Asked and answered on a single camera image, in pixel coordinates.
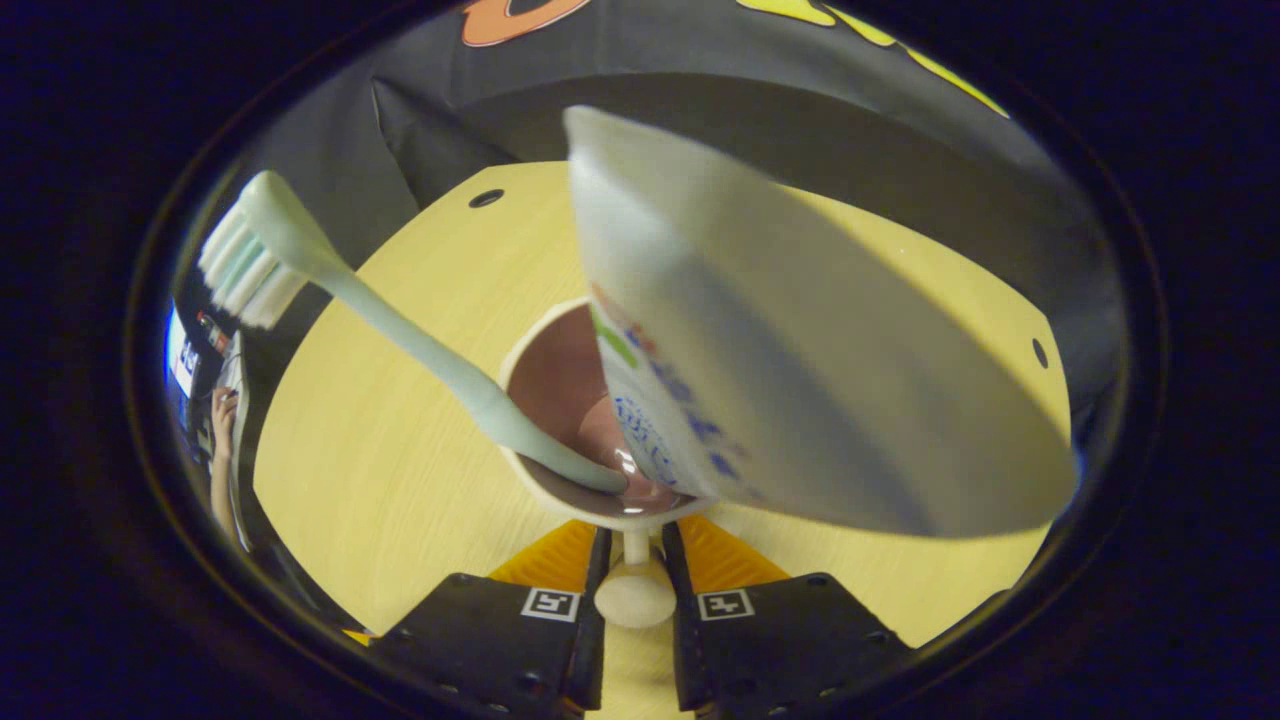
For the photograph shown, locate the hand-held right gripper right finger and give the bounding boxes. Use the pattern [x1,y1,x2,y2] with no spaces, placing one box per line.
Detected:
[660,515,916,719]

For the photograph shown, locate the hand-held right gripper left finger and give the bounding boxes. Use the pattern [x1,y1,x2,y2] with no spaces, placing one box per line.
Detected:
[365,520,613,719]

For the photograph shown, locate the beige cup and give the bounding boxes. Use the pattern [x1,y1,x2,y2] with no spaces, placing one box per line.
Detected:
[497,297,716,629]

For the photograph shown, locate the white toothpaste tube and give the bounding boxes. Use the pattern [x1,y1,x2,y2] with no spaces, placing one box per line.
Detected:
[562,105,1081,539]

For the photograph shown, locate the pale green toothbrush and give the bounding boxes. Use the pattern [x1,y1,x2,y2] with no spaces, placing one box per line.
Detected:
[198,170,629,496]

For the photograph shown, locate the wooden desktop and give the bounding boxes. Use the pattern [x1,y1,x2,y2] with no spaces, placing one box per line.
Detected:
[252,160,1073,720]

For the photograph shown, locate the computer monitor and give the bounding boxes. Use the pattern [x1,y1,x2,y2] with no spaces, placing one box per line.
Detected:
[165,300,201,401]

